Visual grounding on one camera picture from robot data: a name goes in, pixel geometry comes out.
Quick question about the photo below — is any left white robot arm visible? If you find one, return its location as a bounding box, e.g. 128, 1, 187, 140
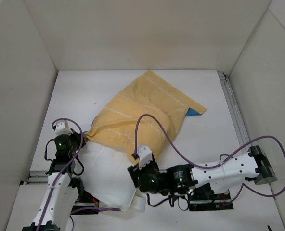
22, 128, 85, 231

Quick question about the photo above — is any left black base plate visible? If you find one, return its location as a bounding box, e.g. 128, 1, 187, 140
73, 190, 99, 210

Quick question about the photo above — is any aluminium frame rail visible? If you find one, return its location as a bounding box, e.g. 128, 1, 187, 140
30, 70, 249, 181

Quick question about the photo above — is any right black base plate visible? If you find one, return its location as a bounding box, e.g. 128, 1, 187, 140
187, 184, 233, 212

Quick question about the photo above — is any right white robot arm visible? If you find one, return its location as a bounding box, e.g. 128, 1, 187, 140
128, 145, 277, 198

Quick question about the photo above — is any blue yellow cartoon pillowcase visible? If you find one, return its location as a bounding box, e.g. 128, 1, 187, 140
84, 70, 206, 163

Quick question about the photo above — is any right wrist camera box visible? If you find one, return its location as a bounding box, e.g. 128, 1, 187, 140
137, 145, 153, 170

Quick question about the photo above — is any white pillow yellow trim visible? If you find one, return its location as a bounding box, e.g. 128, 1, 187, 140
78, 141, 146, 212

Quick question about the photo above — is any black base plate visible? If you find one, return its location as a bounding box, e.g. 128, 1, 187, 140
73, 190, 99, 210
187, 184, 233, 212

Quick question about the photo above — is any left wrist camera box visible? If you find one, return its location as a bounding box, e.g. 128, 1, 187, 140
54, 120, 72, 136

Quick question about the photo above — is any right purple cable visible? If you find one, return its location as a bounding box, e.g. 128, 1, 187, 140
132, 114, 285, 198

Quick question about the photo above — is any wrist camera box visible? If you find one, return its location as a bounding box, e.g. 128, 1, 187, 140
54, 120, 72, 136
137, 145, 153, 170

